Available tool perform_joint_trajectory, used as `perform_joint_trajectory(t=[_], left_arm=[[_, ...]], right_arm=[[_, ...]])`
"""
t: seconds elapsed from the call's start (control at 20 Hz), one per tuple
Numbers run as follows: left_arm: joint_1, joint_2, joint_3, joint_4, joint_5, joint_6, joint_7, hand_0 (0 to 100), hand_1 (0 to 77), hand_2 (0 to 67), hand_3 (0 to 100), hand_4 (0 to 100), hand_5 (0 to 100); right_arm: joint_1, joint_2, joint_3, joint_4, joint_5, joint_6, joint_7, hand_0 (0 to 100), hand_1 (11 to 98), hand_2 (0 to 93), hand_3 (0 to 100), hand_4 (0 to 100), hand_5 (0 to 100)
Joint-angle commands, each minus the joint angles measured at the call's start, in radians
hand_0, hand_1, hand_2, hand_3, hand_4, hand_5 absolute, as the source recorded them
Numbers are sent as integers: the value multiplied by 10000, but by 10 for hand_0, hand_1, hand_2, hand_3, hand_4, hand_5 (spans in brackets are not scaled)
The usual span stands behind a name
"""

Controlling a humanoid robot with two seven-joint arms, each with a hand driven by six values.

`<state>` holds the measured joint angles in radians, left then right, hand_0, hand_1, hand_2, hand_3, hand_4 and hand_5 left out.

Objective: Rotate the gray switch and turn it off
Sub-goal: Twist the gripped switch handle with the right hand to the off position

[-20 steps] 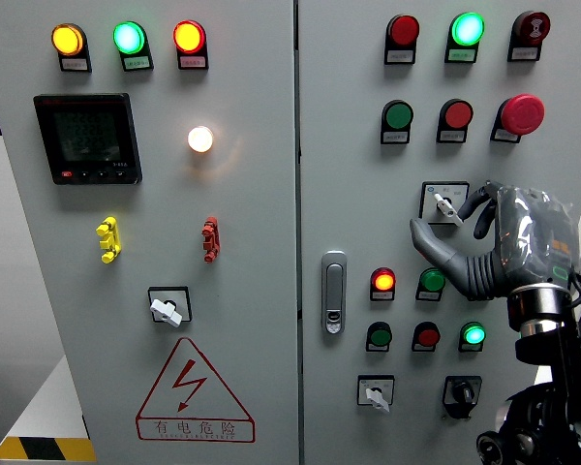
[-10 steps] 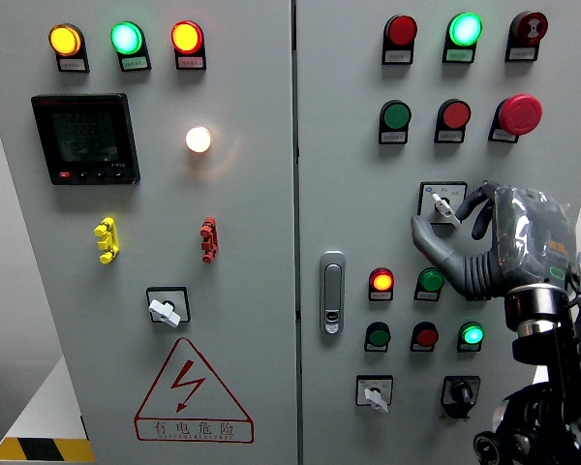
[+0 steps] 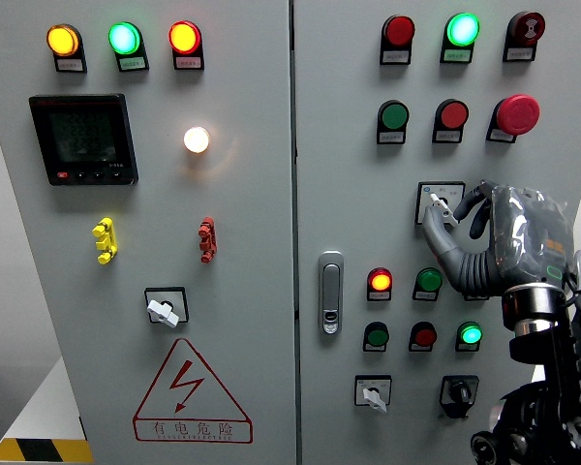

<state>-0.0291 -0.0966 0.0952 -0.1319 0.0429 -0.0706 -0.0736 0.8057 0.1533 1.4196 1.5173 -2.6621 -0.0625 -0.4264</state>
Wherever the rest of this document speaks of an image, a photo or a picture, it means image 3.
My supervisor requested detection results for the large red stop button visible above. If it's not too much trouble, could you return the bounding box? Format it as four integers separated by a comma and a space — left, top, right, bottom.
485, 93, 541, 144

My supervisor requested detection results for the green push button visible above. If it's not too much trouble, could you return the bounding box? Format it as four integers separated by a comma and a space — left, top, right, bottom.
362, 321, 391, 354
412, 267, 443, 302
376, 99, 411, 145

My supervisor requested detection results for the red warning triangle sign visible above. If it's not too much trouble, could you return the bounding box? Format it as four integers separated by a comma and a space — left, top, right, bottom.
132, 337, 254, 445

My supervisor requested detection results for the black display meter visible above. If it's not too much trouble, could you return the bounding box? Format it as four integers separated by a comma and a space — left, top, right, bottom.
28, 93, 139, 187

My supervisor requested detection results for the dark red round lamp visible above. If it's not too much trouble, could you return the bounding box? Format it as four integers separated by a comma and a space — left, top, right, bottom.
379, 14, 416, 67

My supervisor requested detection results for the white-handle turn switch white plate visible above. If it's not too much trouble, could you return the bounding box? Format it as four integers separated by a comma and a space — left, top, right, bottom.
353, 374, 393, 415

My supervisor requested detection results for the white round lamp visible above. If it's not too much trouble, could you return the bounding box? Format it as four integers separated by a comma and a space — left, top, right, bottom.
183, 126, 211, 155

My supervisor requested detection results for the black yellow striped tape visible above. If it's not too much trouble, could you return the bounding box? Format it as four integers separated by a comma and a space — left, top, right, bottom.
0, 438, 94, 464

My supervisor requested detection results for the small yellow handle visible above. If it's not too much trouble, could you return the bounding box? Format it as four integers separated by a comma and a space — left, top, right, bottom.
91, 217, 119, 265

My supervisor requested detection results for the gray turn switch white handle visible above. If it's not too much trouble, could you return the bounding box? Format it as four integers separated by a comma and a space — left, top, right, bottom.
413, 180, 467, 229

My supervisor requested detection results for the silver door lock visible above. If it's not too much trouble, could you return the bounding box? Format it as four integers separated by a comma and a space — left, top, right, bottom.
318, 250, 345, 336

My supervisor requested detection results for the red buzzer lamp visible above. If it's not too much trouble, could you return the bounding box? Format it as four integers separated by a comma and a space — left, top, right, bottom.
502, 11, 547, 63

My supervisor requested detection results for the white-handle turn switch black plate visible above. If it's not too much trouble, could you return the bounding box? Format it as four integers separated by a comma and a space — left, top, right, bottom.
143, 286, 191, 329

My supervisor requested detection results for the green lit lamp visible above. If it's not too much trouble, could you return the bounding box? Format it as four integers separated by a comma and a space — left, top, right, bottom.
454, 321, 484, 354
440, 12, 481, 65
107, 20, 150, 73

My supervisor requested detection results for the small red handle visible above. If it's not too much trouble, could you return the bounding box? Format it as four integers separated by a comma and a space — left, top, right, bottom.
198, 216, 219, 264

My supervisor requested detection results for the black-handle turn switch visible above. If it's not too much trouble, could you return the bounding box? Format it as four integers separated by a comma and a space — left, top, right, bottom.
438, 374, 480, 420

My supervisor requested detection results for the red lit lamp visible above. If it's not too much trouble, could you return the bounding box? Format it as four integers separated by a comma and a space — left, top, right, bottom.
366, 266, 394, 302

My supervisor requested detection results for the yellow round lamp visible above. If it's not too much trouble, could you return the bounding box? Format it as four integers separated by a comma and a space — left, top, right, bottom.
46, 23, 88, 75

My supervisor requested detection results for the orange-red lit lamp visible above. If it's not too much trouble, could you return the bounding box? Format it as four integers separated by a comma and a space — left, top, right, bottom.
168, 19, 205, 72

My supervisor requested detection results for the grey cabinet door with lock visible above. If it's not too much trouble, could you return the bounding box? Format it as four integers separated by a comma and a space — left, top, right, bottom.
292, 0, 581, 465

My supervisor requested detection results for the grey cabinet door with display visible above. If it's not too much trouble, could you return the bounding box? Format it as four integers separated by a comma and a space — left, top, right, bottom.
0, 0, 296, 465

